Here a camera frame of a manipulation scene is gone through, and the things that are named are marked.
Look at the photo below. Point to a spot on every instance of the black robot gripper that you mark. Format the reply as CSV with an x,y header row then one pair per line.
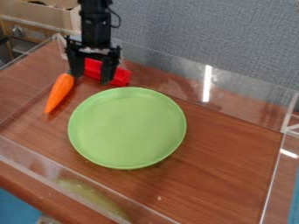
x,y
94,44

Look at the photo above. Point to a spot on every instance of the orange toy carrot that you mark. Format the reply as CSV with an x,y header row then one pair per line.
x,y
61,87

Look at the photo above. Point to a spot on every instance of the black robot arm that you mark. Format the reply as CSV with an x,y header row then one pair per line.
x,y
96,6

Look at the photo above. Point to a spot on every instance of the green round plate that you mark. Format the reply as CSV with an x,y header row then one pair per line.
x,y
127,128

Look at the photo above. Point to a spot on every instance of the red plastic block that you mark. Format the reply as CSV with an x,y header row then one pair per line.
x,y
92,72

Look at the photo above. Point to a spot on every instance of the cardboard box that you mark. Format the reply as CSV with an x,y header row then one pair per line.
x,y
56,13

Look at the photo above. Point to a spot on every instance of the clear acrylic enclosure wall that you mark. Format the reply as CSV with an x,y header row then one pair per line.
x,y
230,175

